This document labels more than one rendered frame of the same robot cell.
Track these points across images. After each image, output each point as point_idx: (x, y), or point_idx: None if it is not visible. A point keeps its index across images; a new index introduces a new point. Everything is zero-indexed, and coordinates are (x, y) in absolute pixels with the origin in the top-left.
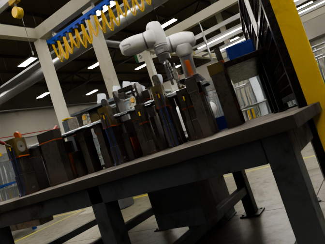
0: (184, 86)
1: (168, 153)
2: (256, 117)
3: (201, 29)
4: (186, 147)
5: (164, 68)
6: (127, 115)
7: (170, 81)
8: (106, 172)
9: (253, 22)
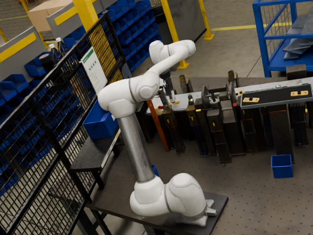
0: (162, 112)
1: (193, 77)
2: (112, 196)
3: (126, 70)
4: (186, 77)
5: (170, 78)
6: (234, 116)
7: (172, 90)
8: (221, 77)
9: (100, 82)
